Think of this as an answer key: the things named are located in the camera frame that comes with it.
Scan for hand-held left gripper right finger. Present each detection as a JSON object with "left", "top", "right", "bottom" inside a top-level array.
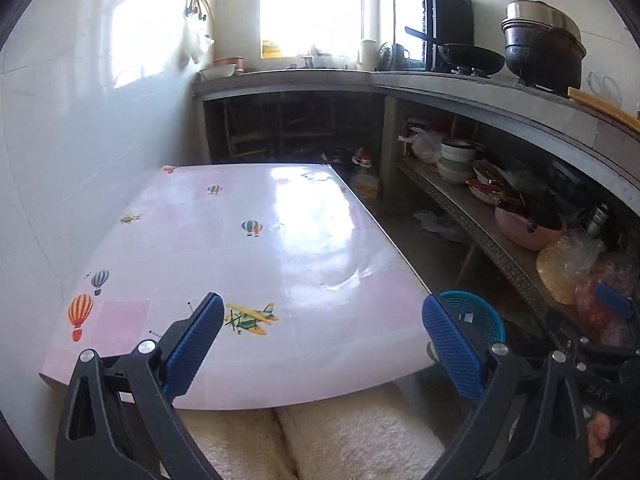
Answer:
[{"left": 421, "top": 293, "right": 591, "bottom": 480}]

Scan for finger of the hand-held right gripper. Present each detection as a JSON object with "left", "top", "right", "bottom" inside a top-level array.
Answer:
[{"left": 545, "top": 281, "right": 640, "bottom": 362}]

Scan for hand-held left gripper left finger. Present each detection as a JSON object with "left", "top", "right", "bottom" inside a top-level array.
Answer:
[{"left": 55, "top": 292, "right": 246, "bottom": 480}]

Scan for blue plastic basket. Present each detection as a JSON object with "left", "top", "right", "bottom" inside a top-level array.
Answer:
[{"left": 425, "top": 290, "right": 506, "bottom": 366}]

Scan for person's right hand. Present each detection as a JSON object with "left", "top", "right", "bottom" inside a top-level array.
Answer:
[{"left": 586, "top": 412, "right": 615, "bottom": 462}]

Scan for clear bag of red food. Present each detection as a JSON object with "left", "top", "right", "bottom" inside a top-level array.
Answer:
[{"left": 575, "top": 255, "right": 640, "bottom": 346}]

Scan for clear bag of yellow food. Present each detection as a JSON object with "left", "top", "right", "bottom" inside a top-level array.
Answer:
[{"left": 536, "top": 232, "right": 606, "bottom": 306}]

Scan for steel bottle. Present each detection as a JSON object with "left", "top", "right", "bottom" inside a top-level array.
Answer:
[{"left": 587, "top": 203, "right": 611, "bottom": 238}]

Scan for pink plastic basin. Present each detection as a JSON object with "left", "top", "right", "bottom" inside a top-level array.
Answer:
[{"left": 495, "top": 200, "right": 566, "bottom": 252}]

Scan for crumpled clear plastic bag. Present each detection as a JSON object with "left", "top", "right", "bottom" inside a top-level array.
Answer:
[{"left": 412, "top": 210, "right": 471, "bottom": 245}]

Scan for white fleece trousers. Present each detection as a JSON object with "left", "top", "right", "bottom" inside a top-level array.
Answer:
[{"left": 165, "top": 384, "right": 447, "bottom": 480}]

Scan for white dish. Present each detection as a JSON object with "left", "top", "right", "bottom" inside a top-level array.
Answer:
[{"left": 472, "top": 160, "right": 512, "bottom": 206}]

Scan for cooking oil bottle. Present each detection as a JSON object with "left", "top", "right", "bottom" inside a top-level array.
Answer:
[{"left": 349, "top": 152, "right": 381, "bottom": 201}]

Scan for stack of white bowls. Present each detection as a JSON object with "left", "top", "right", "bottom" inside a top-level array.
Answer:
[{"left": 437, "top": 137, "right": 477, "bottom": 184}]

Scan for wooden cutting board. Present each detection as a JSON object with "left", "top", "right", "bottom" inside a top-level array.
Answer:
[{"left": 568, "top": 87, "right": 640, "bottom": 133}]

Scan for white plastic bag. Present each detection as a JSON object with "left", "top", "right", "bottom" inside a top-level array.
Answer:
[
  {"left": 400, "top": 127, "right": 443, "bottom": 163},
  {"left": 182, "top": 15, "right": 216, "bottom": 63}
]

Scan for black steamer pot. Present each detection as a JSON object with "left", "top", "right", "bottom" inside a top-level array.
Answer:
[{"left": 501, "top": 0, "right": 587, "bottom": 93}]

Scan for black wok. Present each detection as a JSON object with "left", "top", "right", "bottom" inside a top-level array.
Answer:
[{"left": 436, "top": 42, "right": 506, "bottom": 77}]

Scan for concrete kitchen counter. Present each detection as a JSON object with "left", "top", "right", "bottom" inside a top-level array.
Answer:
[{"left": 192, "top": 67, "right": 640, "bottom": 221}]

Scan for white jug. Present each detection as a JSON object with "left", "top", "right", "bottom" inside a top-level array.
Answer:
[{"left": 357, "top": 39, "right": 377, "bottom": 72}]

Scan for black countertop oven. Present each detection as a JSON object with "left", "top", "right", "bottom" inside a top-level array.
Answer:
[{"left": 394, "top": 0, "right": 475, "bottom": 73}]

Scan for window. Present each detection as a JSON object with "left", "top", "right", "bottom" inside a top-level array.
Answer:
[{"left": 260, "top": 0, "right": 366, "bottom": 58}]

